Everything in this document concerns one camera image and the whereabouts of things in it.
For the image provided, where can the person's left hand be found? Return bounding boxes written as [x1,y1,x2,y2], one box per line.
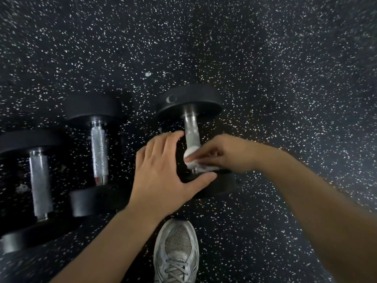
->
[127,130,218,224]

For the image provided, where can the black dumbbell with knurled handle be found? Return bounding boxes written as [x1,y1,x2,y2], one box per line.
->
[63,93,134,218]
[0,129,81,255]

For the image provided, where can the person's left forearm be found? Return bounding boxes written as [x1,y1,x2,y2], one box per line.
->
[50,205,165,283]

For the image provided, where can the person's right hand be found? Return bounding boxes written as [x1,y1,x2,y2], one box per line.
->
[184,134,268,174]

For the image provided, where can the white cleaning wipe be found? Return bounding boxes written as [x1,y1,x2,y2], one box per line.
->
[183,147,220,172]

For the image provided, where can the person's right forearm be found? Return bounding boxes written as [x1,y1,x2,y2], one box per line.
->
[256,146,377,283]

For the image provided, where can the grey mesh sneaker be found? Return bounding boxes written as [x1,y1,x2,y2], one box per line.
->
[153,219,200,283]

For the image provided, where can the black dumbbell with white logo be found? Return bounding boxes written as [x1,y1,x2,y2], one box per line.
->
[156,84,238,199]

